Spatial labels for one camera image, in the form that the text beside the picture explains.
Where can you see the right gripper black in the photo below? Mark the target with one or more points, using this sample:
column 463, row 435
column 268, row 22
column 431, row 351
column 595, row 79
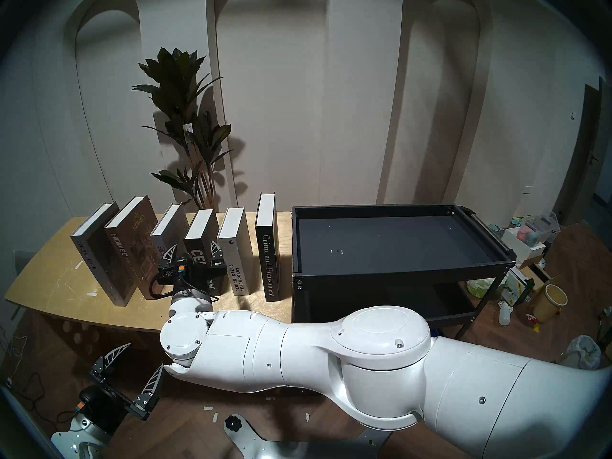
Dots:
column 191, row 274

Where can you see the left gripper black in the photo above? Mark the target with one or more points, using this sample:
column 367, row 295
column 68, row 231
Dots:
column 103, row 405

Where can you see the black Century book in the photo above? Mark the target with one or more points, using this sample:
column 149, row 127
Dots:
column 198, row 238

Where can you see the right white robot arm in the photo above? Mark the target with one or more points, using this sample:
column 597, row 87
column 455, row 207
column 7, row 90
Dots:
column 382, row 357

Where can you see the wooden display table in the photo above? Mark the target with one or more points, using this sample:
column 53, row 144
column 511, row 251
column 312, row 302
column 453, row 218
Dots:
column 52, row 271

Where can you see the black metal shelf cart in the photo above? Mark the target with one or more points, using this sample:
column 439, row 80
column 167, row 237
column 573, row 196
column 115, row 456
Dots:
column 392, row 243

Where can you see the grey Discontent book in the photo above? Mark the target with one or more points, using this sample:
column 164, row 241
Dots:
column 169, row 228

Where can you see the white Designhotels Yearbook book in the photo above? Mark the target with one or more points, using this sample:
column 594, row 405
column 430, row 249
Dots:
column 234, row 252

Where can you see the brown Homes book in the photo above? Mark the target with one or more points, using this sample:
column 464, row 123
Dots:
column 134, row 247

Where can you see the black Crime and Punishment book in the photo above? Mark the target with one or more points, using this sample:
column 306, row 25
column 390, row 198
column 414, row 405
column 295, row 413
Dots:
column 267, row 252

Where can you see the grey Special Issue book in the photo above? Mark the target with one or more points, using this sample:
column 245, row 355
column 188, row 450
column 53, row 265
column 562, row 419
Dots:
column 103, row 262

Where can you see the tall green potted plant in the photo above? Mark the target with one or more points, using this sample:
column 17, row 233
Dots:
column 177, row 85

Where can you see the green plastic bag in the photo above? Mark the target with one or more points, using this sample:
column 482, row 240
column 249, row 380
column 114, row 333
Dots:
column 480, row 288

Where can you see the small white bottle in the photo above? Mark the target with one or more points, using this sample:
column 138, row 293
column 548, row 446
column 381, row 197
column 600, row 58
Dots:
column 505, row 314

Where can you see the green and white carton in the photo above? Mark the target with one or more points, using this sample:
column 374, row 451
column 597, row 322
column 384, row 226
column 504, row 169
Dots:
column 516, row 286

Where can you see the white cardboard box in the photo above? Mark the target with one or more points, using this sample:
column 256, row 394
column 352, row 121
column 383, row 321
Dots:
column 523, row 247

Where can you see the brown cardboard box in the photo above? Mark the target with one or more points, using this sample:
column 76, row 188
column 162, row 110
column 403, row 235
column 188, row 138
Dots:
column 535, row 274

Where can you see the yellow bucket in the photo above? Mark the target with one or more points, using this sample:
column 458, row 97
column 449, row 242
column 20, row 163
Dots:
column 550, row 302

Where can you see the white bagged trash bin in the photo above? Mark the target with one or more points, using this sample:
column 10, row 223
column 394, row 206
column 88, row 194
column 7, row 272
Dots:
column 584, row 353

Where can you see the dark door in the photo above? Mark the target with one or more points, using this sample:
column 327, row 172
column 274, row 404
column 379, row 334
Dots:
column 588, row 157

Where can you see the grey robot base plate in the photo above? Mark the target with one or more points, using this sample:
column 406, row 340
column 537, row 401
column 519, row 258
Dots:
column 267, row 443

